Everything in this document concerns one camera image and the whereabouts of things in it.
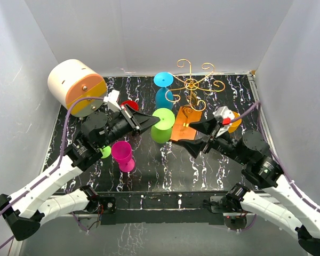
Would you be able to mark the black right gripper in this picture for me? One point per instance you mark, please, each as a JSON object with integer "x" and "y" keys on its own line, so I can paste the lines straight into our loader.
{"x": 195, "y": 146}

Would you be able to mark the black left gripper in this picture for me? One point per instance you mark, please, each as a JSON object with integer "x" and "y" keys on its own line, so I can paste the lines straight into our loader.
{"x": 137, "y": 120}

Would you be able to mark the green wine glass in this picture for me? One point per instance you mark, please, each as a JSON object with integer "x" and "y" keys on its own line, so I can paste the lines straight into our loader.
{"x": 161, "y": 131}
{"x": 106, "y": 152}

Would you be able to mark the blue wine glass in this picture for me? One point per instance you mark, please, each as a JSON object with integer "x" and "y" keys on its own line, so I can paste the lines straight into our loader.
{"x": 163, "y": 97}

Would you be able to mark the pink wine glass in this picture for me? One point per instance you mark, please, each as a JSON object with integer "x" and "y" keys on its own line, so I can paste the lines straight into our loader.
{"x": 122, "y": 154}

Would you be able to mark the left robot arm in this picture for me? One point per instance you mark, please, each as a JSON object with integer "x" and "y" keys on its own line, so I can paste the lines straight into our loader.
{"x": 26, "y": 210}

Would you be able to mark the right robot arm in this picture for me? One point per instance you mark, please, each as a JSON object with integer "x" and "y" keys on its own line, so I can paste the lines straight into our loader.
{"x": 295, "y": 214}

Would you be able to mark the red wine glass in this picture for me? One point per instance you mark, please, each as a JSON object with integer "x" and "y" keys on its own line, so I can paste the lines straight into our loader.
{"x": 131, "y": 104}

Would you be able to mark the wooden rack base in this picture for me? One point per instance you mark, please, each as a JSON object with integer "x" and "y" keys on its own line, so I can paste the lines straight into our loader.
{"x": 181, "y": 128}

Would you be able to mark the orange wine glass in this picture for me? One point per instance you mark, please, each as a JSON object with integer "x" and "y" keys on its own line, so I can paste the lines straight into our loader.
{"x": 234, "y": 125}

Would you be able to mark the white drum with coloured lid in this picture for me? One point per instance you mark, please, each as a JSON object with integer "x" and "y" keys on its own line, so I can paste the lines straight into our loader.
{"x": 75, "y": 85}

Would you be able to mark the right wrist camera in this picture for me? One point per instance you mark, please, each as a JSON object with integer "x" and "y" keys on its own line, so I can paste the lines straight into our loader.
{"x": 223, "y": 116}

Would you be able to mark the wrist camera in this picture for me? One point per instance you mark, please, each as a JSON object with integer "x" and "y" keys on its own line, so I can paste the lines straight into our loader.
{"x": 223, "y": 116}
{"x": 111, "y": 100}

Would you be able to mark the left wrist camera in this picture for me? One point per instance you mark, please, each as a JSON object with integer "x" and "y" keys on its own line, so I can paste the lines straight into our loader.
{"x": 111, "y": 100}

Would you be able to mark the gold wire glass rack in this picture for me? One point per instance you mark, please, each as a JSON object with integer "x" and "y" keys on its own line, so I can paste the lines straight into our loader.
{"x": 193, "y": 85}

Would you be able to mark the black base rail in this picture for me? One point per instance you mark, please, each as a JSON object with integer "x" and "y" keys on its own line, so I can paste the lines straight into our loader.
{"x": 168, "y": 207}

